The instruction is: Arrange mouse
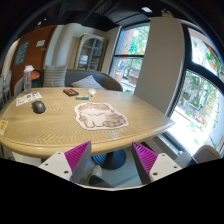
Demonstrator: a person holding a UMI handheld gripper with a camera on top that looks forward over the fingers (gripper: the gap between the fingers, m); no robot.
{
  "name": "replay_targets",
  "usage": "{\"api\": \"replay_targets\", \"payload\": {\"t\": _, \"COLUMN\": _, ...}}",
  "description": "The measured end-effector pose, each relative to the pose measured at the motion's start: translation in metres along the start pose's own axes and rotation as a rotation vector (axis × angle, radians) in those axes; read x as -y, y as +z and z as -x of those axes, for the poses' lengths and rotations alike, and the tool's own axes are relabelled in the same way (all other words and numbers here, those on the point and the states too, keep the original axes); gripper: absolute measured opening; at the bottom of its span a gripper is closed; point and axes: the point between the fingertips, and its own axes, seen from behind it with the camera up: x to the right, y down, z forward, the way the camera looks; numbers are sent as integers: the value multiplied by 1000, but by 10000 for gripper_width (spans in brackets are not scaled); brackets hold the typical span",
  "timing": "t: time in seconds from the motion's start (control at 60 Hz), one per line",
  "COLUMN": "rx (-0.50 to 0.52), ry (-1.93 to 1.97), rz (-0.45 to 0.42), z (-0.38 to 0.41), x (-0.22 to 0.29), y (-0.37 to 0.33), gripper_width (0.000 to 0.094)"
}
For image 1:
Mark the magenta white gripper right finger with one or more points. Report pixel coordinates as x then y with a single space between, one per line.
152 166

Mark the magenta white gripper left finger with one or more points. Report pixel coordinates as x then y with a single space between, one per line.
69 165

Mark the teal wall poster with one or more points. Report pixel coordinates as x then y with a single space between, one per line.
20 56

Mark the cat shaped mouse pad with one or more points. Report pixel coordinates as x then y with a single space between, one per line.
99 116

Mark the black red small box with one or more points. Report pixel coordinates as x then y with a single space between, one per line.
70 92

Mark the white paper leaflet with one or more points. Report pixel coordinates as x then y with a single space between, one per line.
27 98

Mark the grey computer mouse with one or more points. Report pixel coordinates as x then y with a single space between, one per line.
38 107

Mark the green white small tube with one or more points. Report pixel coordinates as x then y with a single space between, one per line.
82 97

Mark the yellow sticker card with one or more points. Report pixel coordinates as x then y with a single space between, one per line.
3 125

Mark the light grey cushion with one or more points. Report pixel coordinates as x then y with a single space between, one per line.
87 82

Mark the white sneaker shoe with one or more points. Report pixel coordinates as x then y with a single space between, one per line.
96 171

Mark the striped grey cushion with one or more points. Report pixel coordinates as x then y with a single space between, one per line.
54 76

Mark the black table pedestal base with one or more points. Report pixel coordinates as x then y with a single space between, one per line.
112 160

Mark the wooden glass display cabinet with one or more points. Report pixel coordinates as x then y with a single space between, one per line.
91 52

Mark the grey curved sofa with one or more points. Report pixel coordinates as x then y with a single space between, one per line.
73 75

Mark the clear plastic water bottle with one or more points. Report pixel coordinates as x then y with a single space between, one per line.
28 78

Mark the beige chair right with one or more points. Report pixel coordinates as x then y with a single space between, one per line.
206 153

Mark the orange wooden door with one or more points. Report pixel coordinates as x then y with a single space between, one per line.
35 55

